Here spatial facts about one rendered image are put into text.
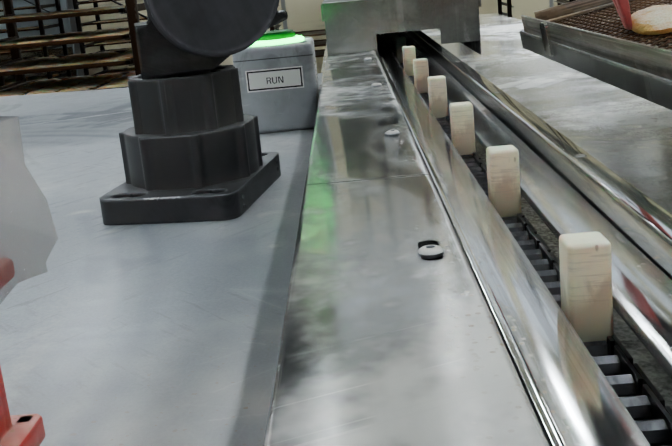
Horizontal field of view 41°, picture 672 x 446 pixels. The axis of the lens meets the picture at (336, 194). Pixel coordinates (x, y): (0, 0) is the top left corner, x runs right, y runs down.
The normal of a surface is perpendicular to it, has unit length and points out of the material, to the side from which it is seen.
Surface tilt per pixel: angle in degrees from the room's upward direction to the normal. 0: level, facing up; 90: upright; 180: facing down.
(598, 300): 90
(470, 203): 0
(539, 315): 0
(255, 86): 90
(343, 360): 0
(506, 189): 90
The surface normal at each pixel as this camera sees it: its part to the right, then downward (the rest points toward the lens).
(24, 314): -0.09, -0.97
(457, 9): 0.00, 0.24
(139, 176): -0.69, 0.23
